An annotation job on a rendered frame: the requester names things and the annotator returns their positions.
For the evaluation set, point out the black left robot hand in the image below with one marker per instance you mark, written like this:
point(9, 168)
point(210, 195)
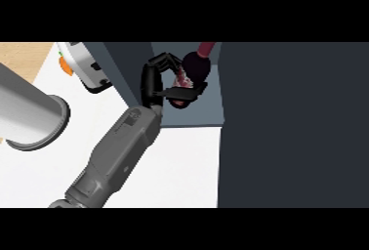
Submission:
point(151, 84)

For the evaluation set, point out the dark red wine bottle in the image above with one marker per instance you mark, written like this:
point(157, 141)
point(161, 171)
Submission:
point(197, 66)

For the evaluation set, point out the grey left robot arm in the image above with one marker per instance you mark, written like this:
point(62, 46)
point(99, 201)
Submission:
point(123, 149)

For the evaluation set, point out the grey-blue cabinet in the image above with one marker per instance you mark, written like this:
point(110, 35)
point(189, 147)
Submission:
point(192, 117)

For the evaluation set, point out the dark grey cabinet door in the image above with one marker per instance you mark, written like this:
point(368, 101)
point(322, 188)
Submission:
point(293, 130)

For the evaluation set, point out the orange object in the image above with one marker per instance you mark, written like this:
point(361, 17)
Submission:
point(65, 66)

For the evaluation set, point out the grey cylinder with dark rim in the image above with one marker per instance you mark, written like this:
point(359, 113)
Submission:
point(24, 110)

